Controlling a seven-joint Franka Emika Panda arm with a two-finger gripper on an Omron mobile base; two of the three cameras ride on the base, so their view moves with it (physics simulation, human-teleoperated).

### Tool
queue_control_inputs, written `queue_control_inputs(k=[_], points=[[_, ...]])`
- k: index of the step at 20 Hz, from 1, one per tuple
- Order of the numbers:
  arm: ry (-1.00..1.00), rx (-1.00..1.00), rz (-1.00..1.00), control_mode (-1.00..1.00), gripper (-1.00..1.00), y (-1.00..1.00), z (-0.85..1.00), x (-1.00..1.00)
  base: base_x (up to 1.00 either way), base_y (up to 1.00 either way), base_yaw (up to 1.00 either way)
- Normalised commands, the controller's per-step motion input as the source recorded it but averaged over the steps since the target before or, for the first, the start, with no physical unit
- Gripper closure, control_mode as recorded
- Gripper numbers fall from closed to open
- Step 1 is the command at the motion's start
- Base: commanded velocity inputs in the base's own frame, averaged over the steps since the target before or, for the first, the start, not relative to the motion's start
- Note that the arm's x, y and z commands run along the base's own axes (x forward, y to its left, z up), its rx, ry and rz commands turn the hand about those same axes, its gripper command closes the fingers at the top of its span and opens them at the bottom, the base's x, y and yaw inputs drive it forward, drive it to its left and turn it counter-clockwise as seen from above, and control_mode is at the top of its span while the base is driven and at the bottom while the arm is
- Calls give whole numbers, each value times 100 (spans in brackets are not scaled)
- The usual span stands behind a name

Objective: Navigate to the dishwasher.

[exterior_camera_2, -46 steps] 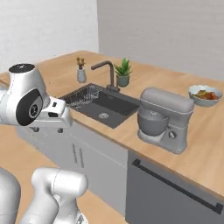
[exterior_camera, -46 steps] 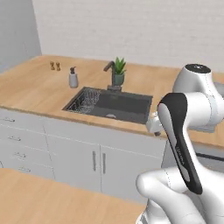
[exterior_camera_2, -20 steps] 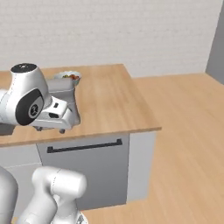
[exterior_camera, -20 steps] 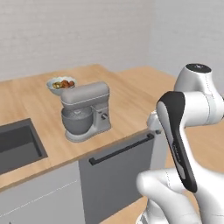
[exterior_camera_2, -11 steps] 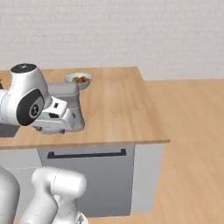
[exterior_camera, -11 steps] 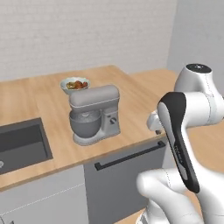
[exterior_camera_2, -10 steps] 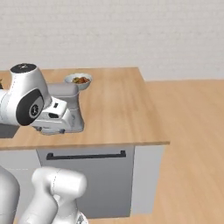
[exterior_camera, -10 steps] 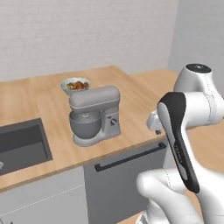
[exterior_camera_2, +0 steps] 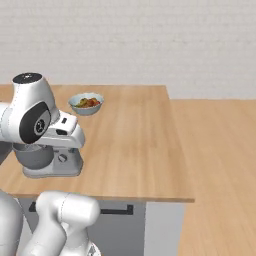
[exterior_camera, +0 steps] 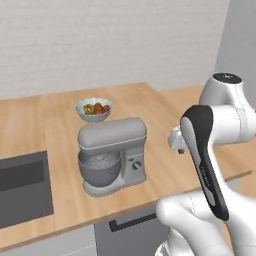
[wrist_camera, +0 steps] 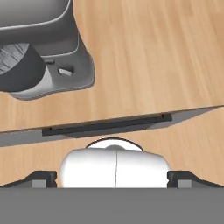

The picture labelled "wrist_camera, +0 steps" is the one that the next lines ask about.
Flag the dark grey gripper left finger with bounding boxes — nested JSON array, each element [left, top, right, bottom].
[[0, 170, 58, 189]]

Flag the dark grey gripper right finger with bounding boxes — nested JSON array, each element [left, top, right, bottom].
[[166, 170, 224, 189]]

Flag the white rounded object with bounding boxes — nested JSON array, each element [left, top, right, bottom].
[[59, 136, 172, 189]]

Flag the black drawer handle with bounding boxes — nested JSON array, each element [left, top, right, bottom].
[[41, 113, 173, 138]]

